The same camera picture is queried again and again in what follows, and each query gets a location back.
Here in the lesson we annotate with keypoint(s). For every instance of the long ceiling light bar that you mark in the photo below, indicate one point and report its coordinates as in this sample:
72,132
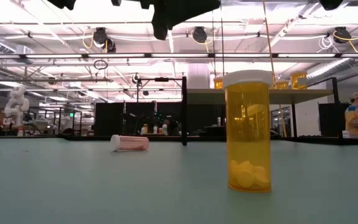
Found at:
120,55

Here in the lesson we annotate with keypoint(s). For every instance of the black screen panel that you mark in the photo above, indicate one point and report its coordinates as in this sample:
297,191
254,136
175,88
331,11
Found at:
328,121

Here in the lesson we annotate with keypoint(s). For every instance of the amber bottle with yellow tablets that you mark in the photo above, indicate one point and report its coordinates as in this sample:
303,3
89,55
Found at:
247,140

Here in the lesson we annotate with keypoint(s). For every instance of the wooden shelf black frame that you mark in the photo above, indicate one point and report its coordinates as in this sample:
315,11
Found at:
315,96

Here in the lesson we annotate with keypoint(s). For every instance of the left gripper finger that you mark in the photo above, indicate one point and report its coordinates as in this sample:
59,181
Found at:
188,7

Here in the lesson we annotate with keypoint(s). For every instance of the pink pill bottle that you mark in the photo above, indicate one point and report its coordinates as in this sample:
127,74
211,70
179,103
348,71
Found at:
132,143

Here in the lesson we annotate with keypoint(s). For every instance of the black overhead bar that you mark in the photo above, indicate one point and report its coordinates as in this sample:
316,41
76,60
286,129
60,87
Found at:
162,79

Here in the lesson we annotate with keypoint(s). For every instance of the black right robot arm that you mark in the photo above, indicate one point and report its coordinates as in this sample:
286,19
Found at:
331,3

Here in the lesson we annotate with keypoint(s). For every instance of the amber pill bottle white cap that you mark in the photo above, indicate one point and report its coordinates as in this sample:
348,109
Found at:
282,85
298,81

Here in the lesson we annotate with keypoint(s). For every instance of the white robot figure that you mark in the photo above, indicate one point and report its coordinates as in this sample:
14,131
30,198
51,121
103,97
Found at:
17,102

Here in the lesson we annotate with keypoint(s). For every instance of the small yellow bottle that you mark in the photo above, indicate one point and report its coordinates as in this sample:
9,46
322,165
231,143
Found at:
145,129

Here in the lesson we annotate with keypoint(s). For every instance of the black partition panel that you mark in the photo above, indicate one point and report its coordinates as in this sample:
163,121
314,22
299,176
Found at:
113,118

